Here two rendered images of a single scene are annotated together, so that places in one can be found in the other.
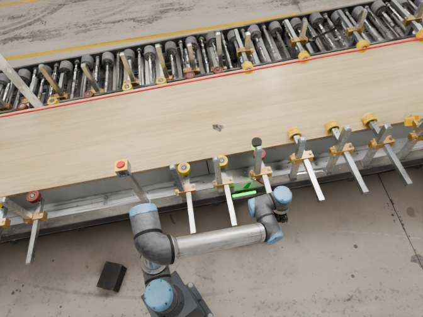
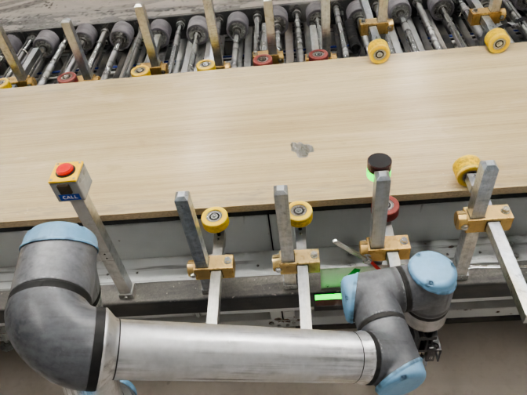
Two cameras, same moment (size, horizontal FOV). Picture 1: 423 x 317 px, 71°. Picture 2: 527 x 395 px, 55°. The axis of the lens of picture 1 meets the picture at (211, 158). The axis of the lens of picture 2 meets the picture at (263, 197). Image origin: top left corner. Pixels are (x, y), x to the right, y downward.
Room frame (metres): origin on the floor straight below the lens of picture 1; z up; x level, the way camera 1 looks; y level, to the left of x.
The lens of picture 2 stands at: (0.02, -0.07, 1.99)
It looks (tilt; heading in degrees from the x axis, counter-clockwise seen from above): 45 degrees down; 6
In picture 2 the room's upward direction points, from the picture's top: 8 degrees counter-clockwise
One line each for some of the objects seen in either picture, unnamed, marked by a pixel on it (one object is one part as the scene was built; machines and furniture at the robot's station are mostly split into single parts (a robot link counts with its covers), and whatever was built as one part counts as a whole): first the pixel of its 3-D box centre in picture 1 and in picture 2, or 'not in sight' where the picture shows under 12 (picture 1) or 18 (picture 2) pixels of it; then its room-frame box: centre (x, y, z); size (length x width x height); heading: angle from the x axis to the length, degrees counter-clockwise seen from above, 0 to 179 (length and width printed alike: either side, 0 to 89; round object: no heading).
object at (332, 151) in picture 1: (340, 150); not in sight; (0.92, -0.79, 0.95); 0.14 x 0.06 x 0.05; 90
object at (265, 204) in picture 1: (261, 207); (374, 298); (0.57, -0.20, 1.14); 0.12 x 0.12 x 0.09; 9
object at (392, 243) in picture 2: (260, 172); (383, 247); (0.93, -0.29, 0.85); 0.14 x 0.06 x 0.05; 90
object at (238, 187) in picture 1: (253, 184); (365, 276); (0.90, -0.24, 0.75); 0.26 x 0.01 x 0.10; 90
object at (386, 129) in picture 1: (373, 149); not in sight; (0.92, -1.02, 0.88); 0.04 x 0.04 x 0.48; 0
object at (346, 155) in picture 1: (347, 156); not in sight; (0.87, -0.81, 0.95); 0.50 x 0.04 x 0.04; 0
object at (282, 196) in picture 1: (281, 198); (428, 285); (0.60, -0.31, 1.14); 0.10 x 0.09 x 0.12; 99
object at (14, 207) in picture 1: (27, 215); not in sight; (0.92, 1.23, 0.86); 0.04 x 0.04 x 0.48; 0
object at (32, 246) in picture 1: (35, 229); not in sight; (0.84, 1.19, 0.81); 0.44 x 0.03 x 0.04; 0
